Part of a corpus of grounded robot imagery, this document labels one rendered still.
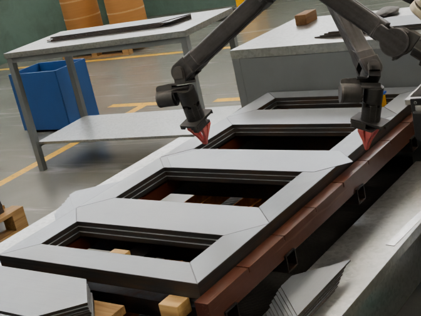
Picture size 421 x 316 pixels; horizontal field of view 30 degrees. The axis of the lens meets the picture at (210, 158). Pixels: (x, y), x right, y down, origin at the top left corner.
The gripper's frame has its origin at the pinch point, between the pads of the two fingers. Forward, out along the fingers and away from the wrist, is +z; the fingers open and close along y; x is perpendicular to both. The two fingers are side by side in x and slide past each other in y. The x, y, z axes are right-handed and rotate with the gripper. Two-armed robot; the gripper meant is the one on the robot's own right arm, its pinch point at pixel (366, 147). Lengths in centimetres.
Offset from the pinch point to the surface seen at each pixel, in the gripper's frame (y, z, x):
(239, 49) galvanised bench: -100, 10, 78
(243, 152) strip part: -47, 18, 5
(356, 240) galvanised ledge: 7.4, 21.9, -16.7
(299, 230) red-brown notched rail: -0.9, 11.7, -37.3
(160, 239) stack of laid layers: -35, 19, -55
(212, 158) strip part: -56, 20, -2
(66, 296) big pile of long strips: -35, 18, -92
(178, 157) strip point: -71, 24, -2
